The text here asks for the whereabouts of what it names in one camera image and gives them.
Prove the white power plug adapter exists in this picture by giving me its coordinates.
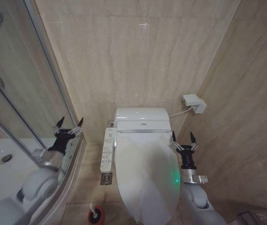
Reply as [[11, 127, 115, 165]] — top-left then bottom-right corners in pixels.
[[193, 99, 207, 115]]

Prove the white bidet control panel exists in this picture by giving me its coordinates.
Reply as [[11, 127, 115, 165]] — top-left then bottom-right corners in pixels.
[[100, 127, 116, 173]]

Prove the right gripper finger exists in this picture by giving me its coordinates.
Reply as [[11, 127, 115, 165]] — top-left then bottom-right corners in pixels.
[[188, 131, 199, 151], [170, 130, 184, 153]]

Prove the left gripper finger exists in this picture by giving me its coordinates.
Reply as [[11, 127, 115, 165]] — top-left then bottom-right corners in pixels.
[[52, 116, 66, 135], [68, 117, 85, 138]]

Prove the round chrome shower drain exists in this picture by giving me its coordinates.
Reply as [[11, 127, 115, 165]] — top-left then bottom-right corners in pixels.
[[0, 153, 14, 164]]

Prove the white wall socket cover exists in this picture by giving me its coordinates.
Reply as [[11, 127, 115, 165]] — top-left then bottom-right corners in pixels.
[[182, 94, 201, 106]]

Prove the red toilet brush holder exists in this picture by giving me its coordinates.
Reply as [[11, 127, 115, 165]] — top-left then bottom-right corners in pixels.
[[87, 207, 106, 225]]

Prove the white toilet tank unit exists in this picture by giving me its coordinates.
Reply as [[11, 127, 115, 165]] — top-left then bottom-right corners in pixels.
[[113, 107, 172, 134]]

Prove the white toilet lid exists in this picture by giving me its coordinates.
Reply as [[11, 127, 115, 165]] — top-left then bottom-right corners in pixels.
[[113, 132, 181, 225]]

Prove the white shower tray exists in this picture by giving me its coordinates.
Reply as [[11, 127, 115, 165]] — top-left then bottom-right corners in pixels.
[[0, 137, 54, 211]]

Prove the curved glass shower door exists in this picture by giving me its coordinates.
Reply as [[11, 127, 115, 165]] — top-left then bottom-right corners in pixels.
[[0, 0, 85, 165]]

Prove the white power cable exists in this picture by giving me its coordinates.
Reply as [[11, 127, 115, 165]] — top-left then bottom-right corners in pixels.
[[169, 106, 193, 117]]

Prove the square metal floor drain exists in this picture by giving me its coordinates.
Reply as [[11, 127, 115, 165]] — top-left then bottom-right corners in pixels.
[[101, 172, 114, 186]]

